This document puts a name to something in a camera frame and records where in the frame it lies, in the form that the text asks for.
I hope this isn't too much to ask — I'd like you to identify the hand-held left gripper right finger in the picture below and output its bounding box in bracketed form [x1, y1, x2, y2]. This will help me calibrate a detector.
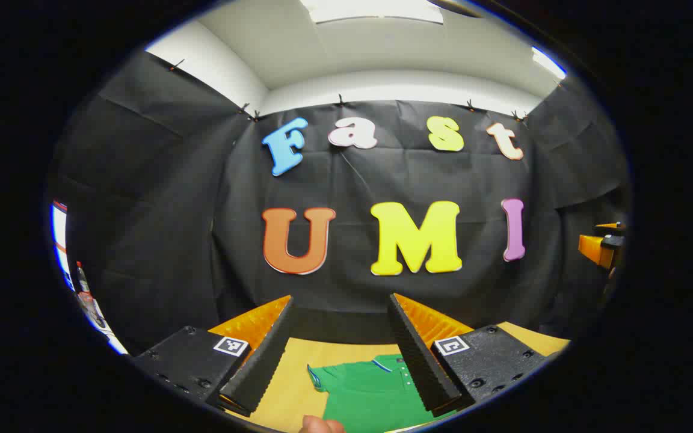
[389, 293, 549, 418]

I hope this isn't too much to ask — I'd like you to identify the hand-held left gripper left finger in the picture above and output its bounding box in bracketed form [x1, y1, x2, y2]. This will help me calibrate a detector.
[132, 295, 296, 417]

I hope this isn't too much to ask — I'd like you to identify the green T-shirt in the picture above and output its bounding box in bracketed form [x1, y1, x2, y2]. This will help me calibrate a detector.
[307, 355, 458, 433]

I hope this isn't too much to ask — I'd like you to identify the white side desk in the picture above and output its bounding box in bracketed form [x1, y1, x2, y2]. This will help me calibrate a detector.
[79, 295, 129, 355]

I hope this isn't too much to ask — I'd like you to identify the ceiling light panel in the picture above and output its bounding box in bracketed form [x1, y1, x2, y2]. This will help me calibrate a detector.
[532, 46, 567, 80]
[300, 0, 445, 25]

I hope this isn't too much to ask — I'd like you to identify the plastic bottle with red label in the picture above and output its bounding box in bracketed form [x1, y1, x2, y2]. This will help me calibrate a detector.
[76, 262, 93, 304]

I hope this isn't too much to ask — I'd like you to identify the lit computer monitor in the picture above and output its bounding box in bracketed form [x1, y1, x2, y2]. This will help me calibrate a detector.
[51, 201, 72, 289]

